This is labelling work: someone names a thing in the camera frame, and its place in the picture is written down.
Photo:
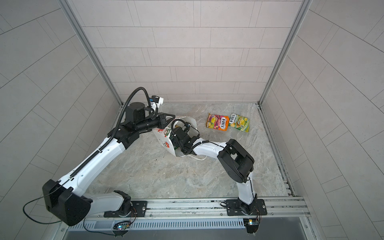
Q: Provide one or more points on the white paper bag red flowers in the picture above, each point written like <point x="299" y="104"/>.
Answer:
<point x="164" y="136"/>

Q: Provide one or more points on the left green circuit board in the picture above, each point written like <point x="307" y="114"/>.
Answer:
<point x="122" y="226"/>

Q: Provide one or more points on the aluminium corner profile left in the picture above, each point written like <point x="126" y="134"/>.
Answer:
<point x="88" y="47"/>

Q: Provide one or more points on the aluminium corner profile right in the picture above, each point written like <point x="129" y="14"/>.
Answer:
<point x="304" y="7"/>

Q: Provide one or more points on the orange pink snack packet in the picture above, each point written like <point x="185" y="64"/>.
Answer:
<point x="217" y="122"/>

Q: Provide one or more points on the green circuit board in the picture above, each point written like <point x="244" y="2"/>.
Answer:
<point x="122" y="226"/>
<point x="251" y="225"/>

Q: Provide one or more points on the green yellow snack packet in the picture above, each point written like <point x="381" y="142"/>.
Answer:
<point x="239" y="122"/>

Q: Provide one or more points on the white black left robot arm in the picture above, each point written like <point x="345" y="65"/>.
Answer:
<point x="77" y="181"/>

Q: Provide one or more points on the right green circuit board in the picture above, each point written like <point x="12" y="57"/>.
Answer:
<point x="251" y="225"/>

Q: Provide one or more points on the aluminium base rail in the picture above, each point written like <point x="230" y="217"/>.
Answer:
<point x="192" y="207"/>

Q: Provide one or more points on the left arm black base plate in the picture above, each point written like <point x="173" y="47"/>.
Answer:
<point x="128" y="208"/>

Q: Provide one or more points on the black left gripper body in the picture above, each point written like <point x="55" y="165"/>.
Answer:
<point x="149" y="123"/>

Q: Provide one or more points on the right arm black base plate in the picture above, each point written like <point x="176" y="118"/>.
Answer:
<point x="236" y="207"/>

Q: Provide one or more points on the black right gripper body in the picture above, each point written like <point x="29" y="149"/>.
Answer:
<point x="176" y="142"/>

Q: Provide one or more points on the aluminium corner profile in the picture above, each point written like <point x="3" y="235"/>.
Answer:
<point x="88" y="47"/>
<point x="304" y="7"/>

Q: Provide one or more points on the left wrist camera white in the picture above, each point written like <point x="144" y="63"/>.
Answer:
<point x="156" y="102"/>

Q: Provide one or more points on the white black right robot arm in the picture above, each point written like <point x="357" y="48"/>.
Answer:
<point x="236" y="161"/>

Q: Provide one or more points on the white slotted cable duct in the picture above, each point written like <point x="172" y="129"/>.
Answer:
<point x="165" y="224"/>

